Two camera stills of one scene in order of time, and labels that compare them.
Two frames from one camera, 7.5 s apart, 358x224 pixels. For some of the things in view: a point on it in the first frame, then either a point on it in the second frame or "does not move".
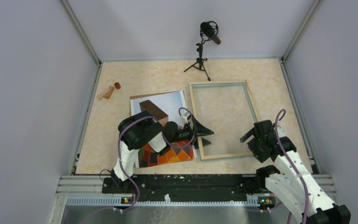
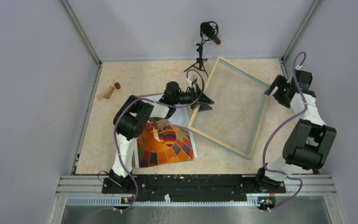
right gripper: [251, 143] to [279, 81]
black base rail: [189, 188] does not move
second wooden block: [108, 95] does not move
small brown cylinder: [117, 85] does not move
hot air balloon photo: [173, 105] does not move
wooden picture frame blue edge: [254, 114] to [256, 136]
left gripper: [200, 130] to [199, 96]
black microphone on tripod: [208, 30] does not move
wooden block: [100, 96] does not move
